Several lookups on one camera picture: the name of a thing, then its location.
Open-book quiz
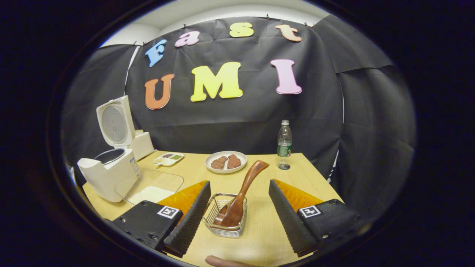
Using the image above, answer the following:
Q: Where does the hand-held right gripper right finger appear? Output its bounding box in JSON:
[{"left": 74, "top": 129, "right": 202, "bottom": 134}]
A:
[{"left": 269, "top": 179, "right": 362, "bottom": 257}]

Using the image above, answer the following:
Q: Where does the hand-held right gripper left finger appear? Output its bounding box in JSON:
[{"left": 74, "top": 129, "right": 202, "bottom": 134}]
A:
[{"left": 111, "top": 181, "right": 211, "bottom": 258}]

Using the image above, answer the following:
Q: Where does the metal wire chopstick holder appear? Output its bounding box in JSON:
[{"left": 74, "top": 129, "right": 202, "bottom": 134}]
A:
[{"left": 202, "top": 193, "right": 248, "bottom": 238}]

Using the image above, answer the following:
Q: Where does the clear box of white rice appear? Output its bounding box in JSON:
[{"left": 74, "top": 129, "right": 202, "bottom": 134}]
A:
[{"left": 114, "top": 169, "right": 184, "bottom": 205}]

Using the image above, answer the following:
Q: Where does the brown wooden spoon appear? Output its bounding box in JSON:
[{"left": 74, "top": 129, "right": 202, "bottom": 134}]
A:
[{"left": 214, "top": 160, "right": 270, "bottom": 227}]

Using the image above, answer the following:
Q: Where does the white rice cooker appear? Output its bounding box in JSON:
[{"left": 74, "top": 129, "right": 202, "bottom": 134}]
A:
[{"left": 77, "top": 96, "right": 141, "bottom": 203}]

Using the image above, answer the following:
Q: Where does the white divided sauce dish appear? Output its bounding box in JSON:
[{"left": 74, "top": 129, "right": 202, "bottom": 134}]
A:
[{"left": 154, "top": 152, "right": 184, "bottom": 167}]

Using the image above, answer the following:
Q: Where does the clear bottle with green label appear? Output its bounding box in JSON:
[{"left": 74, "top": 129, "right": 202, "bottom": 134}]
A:
[{"left": 277, "top": 119, "right": 292, "bottom": 165}]

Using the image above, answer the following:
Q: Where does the white round plate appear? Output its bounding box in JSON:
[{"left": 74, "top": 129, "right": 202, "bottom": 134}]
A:
[{"left": 205, "top": 151, "right": 248, "bottom": 174}]

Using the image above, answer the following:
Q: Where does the white toaster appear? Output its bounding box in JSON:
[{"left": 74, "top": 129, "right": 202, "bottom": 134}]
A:
[{"left": 130, "top": 130, "right": 155, "bottom": 161}]

